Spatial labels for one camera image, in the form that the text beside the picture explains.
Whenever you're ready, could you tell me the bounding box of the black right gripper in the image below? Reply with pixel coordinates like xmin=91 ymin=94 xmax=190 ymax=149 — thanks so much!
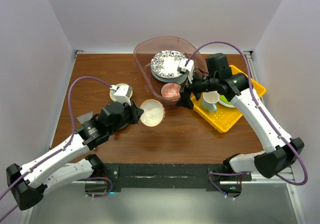
xmin=175 ymin=67 xmax=218 ymax=109

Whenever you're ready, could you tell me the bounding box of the red patterned bowl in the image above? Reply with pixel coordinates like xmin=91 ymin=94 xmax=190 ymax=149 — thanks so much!
xmin=160 ymin=82 xmax=181 ymax=98

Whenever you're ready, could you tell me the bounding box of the white yellow rimmed bowl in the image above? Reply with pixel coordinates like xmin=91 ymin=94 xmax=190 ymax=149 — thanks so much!
xmin=140 ymin=99 xmax=166 ymax=127

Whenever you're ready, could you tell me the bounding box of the green rimmed lettered plate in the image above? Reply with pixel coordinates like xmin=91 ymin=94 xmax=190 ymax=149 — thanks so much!
xmin=150 ymin=67 xmax=187 ymax=83

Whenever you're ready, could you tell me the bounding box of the yellow teal patterned bowl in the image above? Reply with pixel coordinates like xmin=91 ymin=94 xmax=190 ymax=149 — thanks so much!
xmin=109 ymin=83 xmax=133 ymax=101

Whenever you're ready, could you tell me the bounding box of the blue patterned bottom plate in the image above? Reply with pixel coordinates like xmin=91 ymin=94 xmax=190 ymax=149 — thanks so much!
xmin=150 ymin=50 xmax=187 ymax=79

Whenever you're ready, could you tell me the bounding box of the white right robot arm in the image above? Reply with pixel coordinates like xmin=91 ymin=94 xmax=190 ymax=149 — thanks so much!
xmin=176 ymin=53 xmax=305 ymax=181

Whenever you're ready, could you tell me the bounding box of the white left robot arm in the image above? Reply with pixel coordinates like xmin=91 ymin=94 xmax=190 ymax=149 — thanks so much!
xmin=6 ymin=100 xmax=144 ymax=211

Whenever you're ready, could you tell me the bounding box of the clear pink plastic bin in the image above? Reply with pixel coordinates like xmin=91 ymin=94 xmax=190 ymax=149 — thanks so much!
xmin=133 ymin=36 xmax=196 ymax=108

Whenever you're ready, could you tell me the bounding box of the light blue white mug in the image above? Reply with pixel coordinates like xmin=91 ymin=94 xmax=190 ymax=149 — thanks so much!
xmin=201 ymin=91 xmax=220 ymax=113

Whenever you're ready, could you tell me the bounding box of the lime green plate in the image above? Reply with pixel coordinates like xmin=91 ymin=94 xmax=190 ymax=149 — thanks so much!
xmin=219 ymin=95 xmax=230 ymax=104

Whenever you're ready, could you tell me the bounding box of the white rimmed plate under green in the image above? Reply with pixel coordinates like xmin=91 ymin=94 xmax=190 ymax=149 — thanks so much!
xmin=219 ymin=99 xmax=235 ymax=108

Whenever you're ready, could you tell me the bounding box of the yellow plastic tray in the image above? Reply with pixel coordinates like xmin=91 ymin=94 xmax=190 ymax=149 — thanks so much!
xmin=189 ymin=64 xmax=267 ymax=134

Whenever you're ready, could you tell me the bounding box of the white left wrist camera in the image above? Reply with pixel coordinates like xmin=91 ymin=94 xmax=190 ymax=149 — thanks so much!
xmin=110 ymin=85 xmax=131 ymax=106

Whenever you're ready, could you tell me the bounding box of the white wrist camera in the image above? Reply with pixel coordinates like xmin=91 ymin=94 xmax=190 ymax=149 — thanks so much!
xmin=110 ymin=85 xmax=131 ymax=106
xmin=177 ymin=58 xmax=195 ymax=84

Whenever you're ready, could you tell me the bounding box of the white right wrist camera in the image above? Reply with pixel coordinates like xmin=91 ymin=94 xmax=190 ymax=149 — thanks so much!
xmin=177 ymin=58 xmax=195 ymax=84

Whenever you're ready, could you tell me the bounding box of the spatula with wooden handle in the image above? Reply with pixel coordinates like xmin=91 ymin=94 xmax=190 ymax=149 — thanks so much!
xmin=76 ymin=111 xmax=94 ymax=124

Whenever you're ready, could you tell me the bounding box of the black mounting base plate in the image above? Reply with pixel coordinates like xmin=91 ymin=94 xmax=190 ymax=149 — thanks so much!
xmin=90 ymin=163 xmax=252 ymax=194

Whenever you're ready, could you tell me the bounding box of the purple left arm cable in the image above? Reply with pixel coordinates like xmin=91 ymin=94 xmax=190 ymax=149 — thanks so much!
xmin=0 ymin=76 xmax=116 ymax=219

